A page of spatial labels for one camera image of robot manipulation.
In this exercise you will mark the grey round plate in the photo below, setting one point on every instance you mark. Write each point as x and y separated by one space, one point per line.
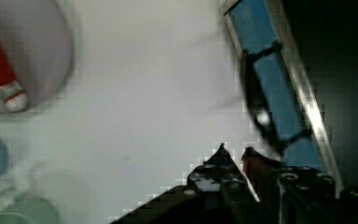
38 44

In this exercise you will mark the green cup with handle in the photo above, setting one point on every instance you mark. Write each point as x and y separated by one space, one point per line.
30 209

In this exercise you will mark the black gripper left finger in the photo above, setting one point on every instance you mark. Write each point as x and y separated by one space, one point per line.
207 197

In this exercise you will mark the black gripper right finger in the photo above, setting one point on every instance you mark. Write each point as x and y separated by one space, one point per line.
299 194

